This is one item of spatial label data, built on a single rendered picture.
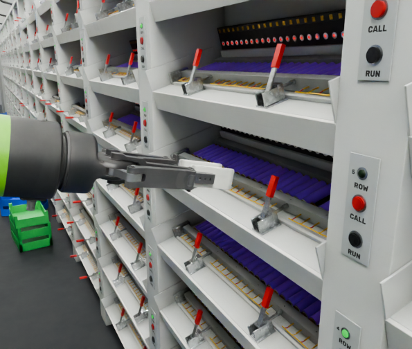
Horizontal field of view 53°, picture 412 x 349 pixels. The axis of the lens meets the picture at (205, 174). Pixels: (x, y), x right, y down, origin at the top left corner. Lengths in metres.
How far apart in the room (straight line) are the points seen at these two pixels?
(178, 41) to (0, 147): 0.66
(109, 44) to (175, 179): 1.24
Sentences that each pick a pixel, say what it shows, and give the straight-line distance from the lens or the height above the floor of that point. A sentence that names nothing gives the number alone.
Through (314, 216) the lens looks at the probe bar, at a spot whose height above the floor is 0.93.
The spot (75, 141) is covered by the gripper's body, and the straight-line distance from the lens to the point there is 0.50.
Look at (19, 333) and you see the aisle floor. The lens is 2.12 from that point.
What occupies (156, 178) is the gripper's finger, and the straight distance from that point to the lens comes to 0.50.
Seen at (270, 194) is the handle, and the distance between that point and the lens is 0.66.
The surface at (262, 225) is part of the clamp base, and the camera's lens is 0.67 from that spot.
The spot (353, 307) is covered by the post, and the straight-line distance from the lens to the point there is 0.54.
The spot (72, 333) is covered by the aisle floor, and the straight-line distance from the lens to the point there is 2.05.
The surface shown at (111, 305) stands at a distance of 2.00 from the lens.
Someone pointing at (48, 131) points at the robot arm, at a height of 1.09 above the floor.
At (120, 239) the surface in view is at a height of 0.50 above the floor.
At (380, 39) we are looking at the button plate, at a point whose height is 1.18.
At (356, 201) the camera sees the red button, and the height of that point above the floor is 1.01.
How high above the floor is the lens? 1.16
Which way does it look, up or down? 15 degrees down
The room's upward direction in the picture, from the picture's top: straight up
